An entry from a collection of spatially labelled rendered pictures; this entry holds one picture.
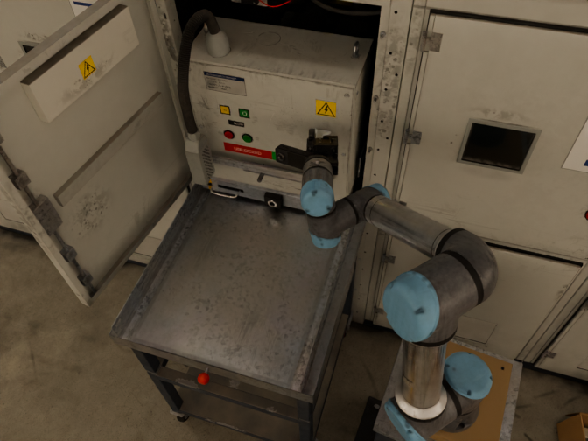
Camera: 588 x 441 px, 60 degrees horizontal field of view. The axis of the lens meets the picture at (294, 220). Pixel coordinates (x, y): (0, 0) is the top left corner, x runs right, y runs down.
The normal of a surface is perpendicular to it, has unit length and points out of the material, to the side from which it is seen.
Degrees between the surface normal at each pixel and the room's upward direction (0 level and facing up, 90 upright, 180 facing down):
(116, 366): 0
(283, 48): 0
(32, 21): 90
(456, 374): 8
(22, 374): 0
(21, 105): 90
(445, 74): 90
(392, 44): 90
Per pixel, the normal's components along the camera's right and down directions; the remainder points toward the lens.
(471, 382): 0.09, -0.67
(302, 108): -0.30, 0.75
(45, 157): 0.90, 0.33
